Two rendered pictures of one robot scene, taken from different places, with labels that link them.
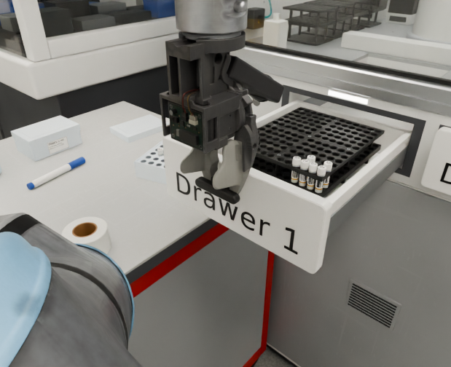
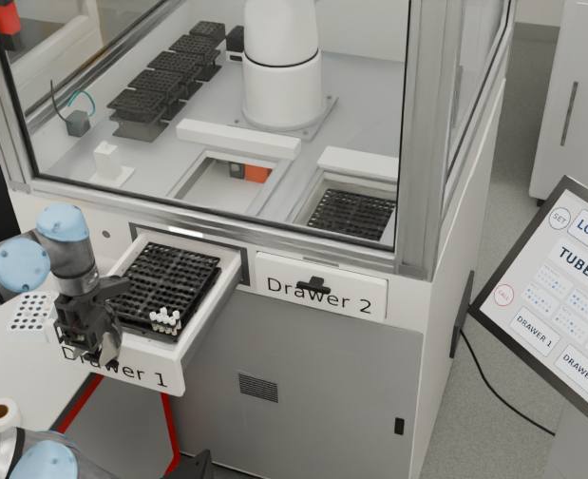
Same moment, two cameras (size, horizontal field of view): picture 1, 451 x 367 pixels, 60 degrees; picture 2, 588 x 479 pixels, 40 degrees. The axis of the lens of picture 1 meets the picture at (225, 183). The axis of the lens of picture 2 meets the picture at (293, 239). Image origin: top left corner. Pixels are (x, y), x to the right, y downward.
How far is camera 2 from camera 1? 1.07 m
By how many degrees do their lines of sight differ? 17
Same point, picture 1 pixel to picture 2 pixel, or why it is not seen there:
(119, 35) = not seen: outside the picture
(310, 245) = (173, 380)
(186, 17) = (65, 289)
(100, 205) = not seen: outside the picture
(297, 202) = (157, 357)
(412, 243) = (270, 333)
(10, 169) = not seen: outside the picture
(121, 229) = (22, 400)
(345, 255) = (225, 351)
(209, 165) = not seen: hidden behind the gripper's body
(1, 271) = (61, 453)
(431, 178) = (262, 288)
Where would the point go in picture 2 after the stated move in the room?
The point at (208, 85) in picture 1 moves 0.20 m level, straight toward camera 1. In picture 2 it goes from (84, 316) to (111, 397)
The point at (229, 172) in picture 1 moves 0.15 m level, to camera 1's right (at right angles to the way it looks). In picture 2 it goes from (108, 352) to (187, 329)
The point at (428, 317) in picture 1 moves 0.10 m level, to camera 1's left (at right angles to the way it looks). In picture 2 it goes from (300, 386) to (261, 398)
